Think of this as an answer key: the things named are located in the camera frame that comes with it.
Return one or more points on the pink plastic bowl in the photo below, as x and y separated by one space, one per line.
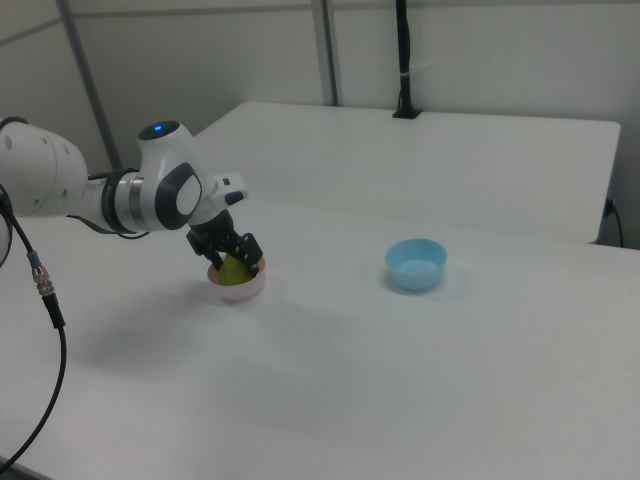
245 290

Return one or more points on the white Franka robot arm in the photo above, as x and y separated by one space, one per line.
100 185

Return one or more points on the green pear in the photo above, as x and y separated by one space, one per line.
232 272

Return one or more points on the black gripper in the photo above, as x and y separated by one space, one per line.
215 235

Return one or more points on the grey partition post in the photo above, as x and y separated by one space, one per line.
329 50
90 85

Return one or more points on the blue plastic bowl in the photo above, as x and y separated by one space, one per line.
416 265

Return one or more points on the black clamped camera pole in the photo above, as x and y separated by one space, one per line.
405 60

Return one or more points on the white side table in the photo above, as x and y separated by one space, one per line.
400 165

